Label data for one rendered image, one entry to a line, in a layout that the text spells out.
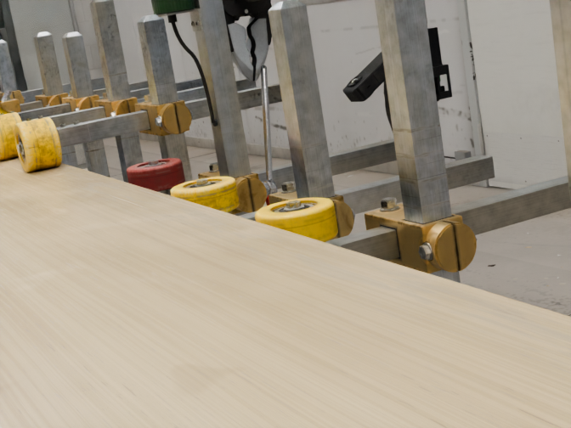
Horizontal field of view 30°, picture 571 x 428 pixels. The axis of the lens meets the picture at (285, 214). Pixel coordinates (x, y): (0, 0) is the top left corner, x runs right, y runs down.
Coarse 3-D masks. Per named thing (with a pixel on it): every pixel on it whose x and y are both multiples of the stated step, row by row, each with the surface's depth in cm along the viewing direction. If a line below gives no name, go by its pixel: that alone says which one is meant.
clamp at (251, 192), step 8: (200, 176) 160; (208, 176) 157; (216, 176) 155; (240, 176) 152; (248, 176) 152; (256, 176) 152; (240, 184) 149; (248, 184) 150; (256, 184) 150; (240, 192) 149; (248, 192) 150; (256, 192) 150; (264, 192) 151; (240, 200) 149; (248, 200) 150; (256, 200) 150; (264, 200) 151; (240, 208) 150; (248, 208) 150; (256, 208) 150
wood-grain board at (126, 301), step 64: (0, 192) 153; (64, 192) 143; (128, 192) 135; (0, 256) 108; (64, 256) 103; (128, 256) 99; (192, 256) 95; (256, 256) 91; (320, 256) 88; (0, 320) 84; (64, 320) 81; (128, 320) 78; (192, 320) 76; (256, 320) 73; (320, 320) 71; (384, 320) 69; (448, 320) 67; (512, 320) 65; (0, 384) 69; (64, 384) 67; (128, 384) 65; (192, 384) 63; (256, 384) 61; (320, 384) 60; (384, 384) 58; (448, 384) 57; (512, 384) 55
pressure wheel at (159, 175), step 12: (132, 168) 151; (144, 168) 149; (156, 168) 148; (168, 168) 149; (180, 168) 151; (132, 180) 150; (144, 180) 149; (156, 180) 148; (168, 180) 149; (180, 180) 151
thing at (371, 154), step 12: (372, 144) 168; (384, 144) 167; (336, 156) 163; (348, 156) 164; (360, 156) 165; (372, 156) 166; (384, 156) 167; (276, 168) 160; (288, 168) 160; (336, 168) 163; (348, 168) 164; (360, 168) 165; (264, 180) 158; (276, 180) 159; (288, 180) 160; (168, 192) 154
